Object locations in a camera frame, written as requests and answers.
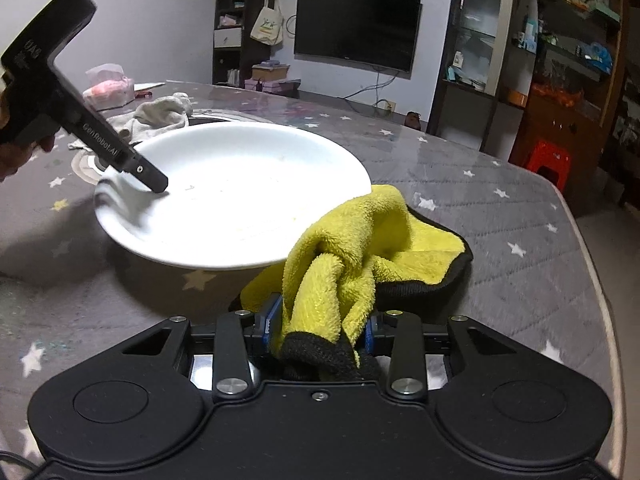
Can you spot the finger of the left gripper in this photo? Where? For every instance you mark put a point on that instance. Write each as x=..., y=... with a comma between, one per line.
x=146, y=173

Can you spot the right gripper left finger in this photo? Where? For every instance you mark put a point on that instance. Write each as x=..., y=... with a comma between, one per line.
x=242, y=336

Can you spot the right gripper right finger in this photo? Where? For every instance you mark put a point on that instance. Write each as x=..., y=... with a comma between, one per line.
x=403, y=331

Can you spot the white ceramic bowl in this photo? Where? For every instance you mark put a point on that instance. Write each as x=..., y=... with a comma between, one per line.
x=239, y=195

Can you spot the yellow microfiber cloth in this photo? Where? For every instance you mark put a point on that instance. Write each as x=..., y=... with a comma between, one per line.
x=370, y=253

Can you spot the person's left hand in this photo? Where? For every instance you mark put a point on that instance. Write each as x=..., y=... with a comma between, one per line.
x=13, y=156

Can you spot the dirty white towel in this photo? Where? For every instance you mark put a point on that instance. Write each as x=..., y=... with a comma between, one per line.
x=153, y=118

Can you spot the pink tissue pack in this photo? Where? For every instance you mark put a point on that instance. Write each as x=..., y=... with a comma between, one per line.
x=109, y=87

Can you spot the grey star tablecloth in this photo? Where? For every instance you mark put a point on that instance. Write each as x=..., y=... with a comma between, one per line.
x=69, y=292

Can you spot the white tote bag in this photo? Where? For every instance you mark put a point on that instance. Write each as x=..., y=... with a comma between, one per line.
x=268, y=27

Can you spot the dark shelf unit left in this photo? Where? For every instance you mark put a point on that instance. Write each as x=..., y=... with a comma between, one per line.
x=235, y=52

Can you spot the red plastic stool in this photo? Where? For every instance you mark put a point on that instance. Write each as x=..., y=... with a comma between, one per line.
x=551, y=162

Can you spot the glass display cabinet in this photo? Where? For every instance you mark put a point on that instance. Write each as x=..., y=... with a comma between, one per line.
x=506, y=62

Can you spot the stacked boxes by wall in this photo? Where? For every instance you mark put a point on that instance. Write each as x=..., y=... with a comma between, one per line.
x=272, y=77

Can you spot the black wall television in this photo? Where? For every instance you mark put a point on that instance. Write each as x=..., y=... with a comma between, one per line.
x=377, y=32

